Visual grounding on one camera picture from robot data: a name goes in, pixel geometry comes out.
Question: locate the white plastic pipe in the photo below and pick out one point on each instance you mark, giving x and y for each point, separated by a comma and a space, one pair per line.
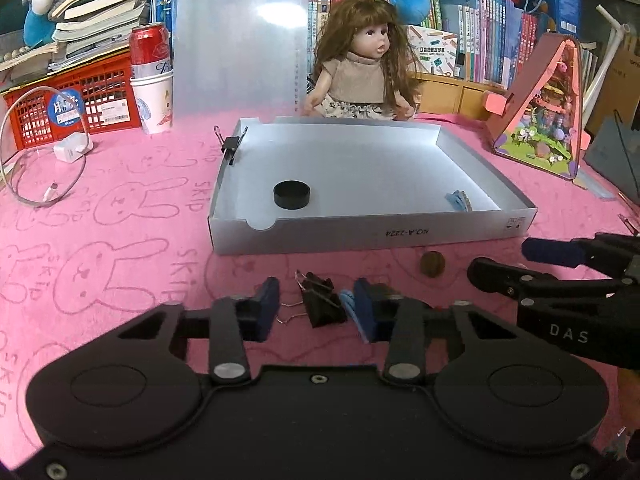
607, 55

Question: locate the black binder clip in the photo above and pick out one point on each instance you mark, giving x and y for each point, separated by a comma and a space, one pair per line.
320, 300
230, 144

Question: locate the white printed carton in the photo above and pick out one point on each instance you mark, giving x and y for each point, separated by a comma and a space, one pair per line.
432, 50

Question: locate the blue and white plush toy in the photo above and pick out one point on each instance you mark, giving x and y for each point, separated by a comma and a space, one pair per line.
37, 15

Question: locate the red drink can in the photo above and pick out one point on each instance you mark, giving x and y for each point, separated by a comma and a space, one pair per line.
149, 47

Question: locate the wooden drawer shelf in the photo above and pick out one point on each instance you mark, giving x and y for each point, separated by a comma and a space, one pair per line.
465, 97

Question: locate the pink triangular dollhouse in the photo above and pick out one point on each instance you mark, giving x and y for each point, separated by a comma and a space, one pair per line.
542, 125

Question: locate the grey cardboard box tray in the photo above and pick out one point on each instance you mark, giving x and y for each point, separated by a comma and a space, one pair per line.
350, 170

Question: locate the pink rabbit print blanket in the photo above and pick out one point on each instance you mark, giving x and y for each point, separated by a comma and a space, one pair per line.
115, 240

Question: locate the black round cap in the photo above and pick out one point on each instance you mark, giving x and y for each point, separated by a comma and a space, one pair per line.
291, 194

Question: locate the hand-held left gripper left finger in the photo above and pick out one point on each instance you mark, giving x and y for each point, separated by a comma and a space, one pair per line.
267, 306

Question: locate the brown walnut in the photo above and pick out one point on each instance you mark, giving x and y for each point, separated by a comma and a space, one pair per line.
431, 263

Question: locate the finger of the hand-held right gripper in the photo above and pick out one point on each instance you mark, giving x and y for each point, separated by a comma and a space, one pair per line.
550, 252
505, 277

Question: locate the row of blue books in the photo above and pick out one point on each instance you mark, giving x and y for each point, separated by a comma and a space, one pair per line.
165, 5

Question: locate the stack of worn books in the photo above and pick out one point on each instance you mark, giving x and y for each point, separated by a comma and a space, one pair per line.
95, 15

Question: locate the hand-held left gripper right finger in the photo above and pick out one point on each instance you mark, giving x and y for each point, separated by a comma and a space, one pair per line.
363, 310

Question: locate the long-haired baby doll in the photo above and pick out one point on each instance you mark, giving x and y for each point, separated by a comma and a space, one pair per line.
357, 60

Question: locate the white charger plug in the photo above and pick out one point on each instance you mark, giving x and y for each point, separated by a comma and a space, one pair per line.
72, 150

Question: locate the translucent clipboard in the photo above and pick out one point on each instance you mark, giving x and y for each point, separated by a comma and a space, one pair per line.
235, 40

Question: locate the brown cardboard box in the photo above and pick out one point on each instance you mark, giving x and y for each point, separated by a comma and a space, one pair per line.
622, 85

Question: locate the white paper cup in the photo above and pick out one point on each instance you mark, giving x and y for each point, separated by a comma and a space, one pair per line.
152, 102

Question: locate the clear plastic ruler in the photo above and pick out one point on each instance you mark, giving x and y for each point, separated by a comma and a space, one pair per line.
595, 185

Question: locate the red plastic crate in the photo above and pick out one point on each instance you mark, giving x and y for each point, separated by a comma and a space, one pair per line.
30, 120

